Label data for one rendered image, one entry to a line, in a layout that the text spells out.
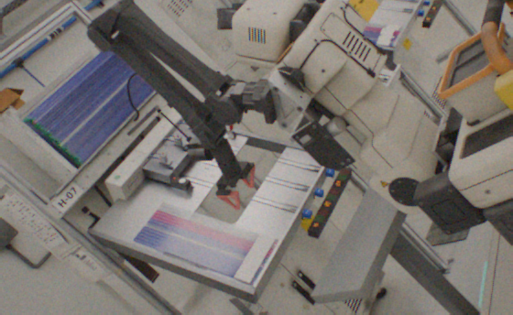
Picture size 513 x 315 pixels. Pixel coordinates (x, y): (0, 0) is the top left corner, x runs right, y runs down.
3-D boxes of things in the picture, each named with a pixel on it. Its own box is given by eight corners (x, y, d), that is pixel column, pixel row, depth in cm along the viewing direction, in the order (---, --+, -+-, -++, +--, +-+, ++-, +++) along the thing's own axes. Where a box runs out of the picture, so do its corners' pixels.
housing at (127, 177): (194, 133, 259) (188, 109, 249) (130, 211, 229) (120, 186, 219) (180, 129, 262) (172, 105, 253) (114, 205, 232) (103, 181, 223)
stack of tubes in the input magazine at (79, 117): (158, 87, 246) (110, 42, 241) (81, 165, 215) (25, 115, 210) (146, 99, 256) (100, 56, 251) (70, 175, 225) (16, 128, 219)
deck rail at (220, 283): (258, 299, 189) (256, 288, 185) (256, 304, 188) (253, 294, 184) (95, 237, 219) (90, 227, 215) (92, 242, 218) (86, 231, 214)
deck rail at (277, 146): (334, 163, 231) (333, 152, 227) (332, 167, 230) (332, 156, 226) (189, 127, 261) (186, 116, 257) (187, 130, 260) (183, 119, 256)
